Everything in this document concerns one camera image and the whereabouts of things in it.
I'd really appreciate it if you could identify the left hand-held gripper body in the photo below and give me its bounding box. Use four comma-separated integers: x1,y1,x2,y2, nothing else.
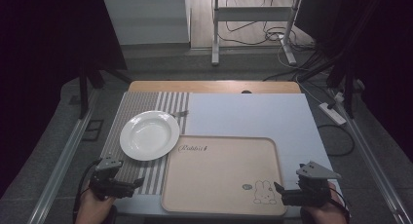
89,155,136,201

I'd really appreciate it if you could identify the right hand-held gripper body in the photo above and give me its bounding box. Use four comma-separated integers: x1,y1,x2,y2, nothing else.
282,160,343,208

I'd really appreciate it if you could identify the person's left hand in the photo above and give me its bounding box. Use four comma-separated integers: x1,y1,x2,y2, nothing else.
75,184,115,224

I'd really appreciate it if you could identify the person's right hand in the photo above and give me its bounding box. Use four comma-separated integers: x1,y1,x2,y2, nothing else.
301,180,351,224

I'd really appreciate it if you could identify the white plate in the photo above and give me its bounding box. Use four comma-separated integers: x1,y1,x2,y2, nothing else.
119,110,180,162

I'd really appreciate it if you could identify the beige tray with rabbit print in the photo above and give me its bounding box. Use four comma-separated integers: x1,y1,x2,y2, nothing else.
161,134,288,217

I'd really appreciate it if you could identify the light blue table mat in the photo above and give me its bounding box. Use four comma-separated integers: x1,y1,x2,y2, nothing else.
114,93,344,218

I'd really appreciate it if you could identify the white power strip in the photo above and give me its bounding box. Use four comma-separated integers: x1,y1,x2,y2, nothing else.
318,101,348,127

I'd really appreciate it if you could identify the grey striped placemat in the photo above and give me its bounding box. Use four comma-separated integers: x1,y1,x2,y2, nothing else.
99,91,191,196

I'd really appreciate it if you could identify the metal fork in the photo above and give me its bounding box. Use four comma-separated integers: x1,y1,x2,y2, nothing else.
170,109,190,119

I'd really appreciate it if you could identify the black stand leg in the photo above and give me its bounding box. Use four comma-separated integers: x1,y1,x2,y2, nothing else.
296,0,381,119
77,52,132,120

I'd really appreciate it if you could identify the dark curtain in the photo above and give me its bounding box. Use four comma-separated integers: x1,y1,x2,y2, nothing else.
0,0,129,199
293,0,413,164

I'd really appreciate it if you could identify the white metal stand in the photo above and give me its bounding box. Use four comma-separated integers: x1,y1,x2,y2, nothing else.
210,0,304,67

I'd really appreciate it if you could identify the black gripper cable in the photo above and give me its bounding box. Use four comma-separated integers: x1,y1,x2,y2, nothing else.
72,159,102,224
328,184,353,220

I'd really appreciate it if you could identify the aluminium floor rail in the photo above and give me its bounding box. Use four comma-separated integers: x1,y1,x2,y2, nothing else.
327,87,413,224
26,87,100,224

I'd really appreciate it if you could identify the black floor frame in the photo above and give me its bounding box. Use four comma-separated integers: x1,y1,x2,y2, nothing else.
81,119,105,142

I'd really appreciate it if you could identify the black floor cable loop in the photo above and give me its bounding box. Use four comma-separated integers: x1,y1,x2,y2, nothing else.
316,124,356,158

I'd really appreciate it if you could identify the bundle of floor cables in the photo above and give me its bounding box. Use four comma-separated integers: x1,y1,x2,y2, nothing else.
216,0,320,82

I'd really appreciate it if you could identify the white wall panel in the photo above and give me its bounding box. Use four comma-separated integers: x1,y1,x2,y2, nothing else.
103,0,191,47

